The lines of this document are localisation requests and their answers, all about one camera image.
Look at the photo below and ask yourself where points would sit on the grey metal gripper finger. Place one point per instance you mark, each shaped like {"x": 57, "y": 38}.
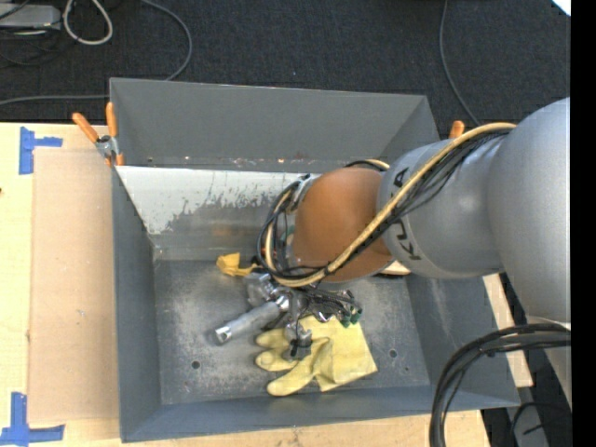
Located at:
{"x": 298, "y": 342}
{"x": 251, "y": 321}

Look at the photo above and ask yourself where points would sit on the yellow crumpled cloth scrap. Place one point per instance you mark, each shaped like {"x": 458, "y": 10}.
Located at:
{"x": 229, "y": 264}

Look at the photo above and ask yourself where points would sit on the yellow rubber glove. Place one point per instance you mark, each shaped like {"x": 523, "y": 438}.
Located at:
{"x": 340, "y": 356}

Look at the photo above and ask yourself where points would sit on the grey metal bin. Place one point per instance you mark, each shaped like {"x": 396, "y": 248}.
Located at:
{"x": 195, "y": 305}

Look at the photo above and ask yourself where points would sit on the brown cardboard board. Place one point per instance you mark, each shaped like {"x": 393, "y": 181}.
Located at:
{"x": 70, "y": 273}

